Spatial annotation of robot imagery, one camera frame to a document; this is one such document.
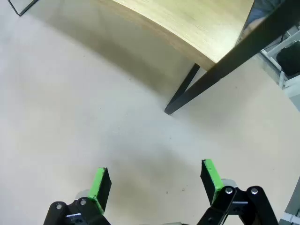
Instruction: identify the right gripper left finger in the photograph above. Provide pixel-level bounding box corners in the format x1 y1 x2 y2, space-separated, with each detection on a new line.
43 166 112 225

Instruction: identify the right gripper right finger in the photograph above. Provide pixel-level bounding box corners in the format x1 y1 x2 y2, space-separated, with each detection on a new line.
196 158 279 225

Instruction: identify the white table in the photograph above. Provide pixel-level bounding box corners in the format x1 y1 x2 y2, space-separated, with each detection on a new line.
259 24 300 90

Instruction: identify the black bag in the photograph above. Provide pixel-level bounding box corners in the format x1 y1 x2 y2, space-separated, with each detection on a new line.
276 45 300 77

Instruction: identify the black-framed grey panel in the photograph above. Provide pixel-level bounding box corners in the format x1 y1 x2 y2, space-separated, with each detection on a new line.
8 0 38 17

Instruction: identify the wood shelf with black frame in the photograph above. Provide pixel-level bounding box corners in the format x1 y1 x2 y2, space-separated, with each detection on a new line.
96 0 300 115

